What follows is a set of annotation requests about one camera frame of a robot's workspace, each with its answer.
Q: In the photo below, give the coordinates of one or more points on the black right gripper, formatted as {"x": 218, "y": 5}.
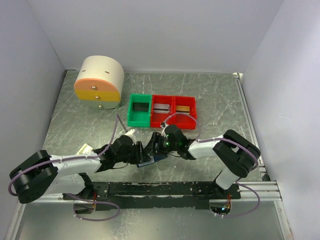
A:
{"x": 156, "y": 138}

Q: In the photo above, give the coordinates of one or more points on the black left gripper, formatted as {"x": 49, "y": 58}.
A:
{"x": 139, "y": 154}

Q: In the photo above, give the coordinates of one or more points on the blue leather card holder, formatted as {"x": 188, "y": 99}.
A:
{"x": 153, "y": 159}

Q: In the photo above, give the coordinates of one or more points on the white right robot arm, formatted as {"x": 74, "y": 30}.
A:
{"x": 239, "y": 156}

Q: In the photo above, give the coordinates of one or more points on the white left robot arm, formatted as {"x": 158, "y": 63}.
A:
{"x": 44, "y": 174}

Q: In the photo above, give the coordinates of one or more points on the silver card in red bin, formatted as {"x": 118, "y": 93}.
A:
{"x": 161, "y": 108}

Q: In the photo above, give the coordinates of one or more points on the black card in green bin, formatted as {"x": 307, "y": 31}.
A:
{"x": 140, "y": 106}

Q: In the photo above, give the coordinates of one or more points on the gold card in red bin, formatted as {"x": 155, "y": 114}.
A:
{"x": 185, "y": 109}

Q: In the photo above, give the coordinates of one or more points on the green plastic bin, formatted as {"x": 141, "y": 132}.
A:
{"x": 139, "y": 119}

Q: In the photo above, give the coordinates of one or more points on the red plastic double bin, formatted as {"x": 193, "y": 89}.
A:
{"x": 181, "y": 120}

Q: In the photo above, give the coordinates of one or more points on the white small cardboard box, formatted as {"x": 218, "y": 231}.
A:
{"x": 84, "y": 149}

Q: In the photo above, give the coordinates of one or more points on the cream round drawer cabinet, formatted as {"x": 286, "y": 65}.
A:
{"x": 99, "y": 83}

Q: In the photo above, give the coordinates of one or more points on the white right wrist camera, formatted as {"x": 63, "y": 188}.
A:
{"x": 163, "y": 125}

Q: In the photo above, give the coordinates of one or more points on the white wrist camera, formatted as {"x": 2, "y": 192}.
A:
{"x": 163, "y": 125}
{"x": 132, "y": 132}

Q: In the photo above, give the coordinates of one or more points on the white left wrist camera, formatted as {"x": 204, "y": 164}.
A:
{"x": 132, "y": 132}

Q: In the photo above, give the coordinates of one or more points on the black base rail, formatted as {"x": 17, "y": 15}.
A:
{"x": 149, "y": 195}

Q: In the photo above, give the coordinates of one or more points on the aluminium frame rail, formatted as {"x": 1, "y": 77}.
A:
{"x": 266, "y": 190}

